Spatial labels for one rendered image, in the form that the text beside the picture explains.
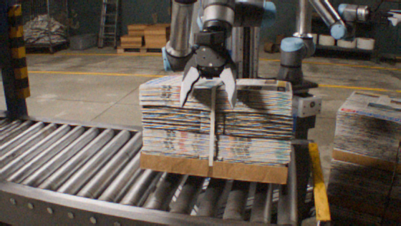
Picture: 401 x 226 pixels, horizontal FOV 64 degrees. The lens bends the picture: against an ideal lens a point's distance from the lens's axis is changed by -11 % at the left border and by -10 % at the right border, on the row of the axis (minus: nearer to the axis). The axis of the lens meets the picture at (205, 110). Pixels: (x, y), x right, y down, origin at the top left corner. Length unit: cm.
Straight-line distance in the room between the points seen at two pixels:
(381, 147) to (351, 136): 14
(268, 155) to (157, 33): 659
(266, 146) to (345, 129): 73
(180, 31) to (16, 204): 91
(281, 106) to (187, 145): 25
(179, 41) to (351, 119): 79
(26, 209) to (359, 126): 125
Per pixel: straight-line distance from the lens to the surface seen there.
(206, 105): 85
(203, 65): 80
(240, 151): 86
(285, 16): 797
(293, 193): 94
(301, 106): 179
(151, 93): 88
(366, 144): 154
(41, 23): 844
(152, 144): 92
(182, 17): 142
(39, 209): 98
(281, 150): 85
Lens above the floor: 129
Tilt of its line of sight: 19 degrees down
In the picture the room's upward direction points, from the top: straight up
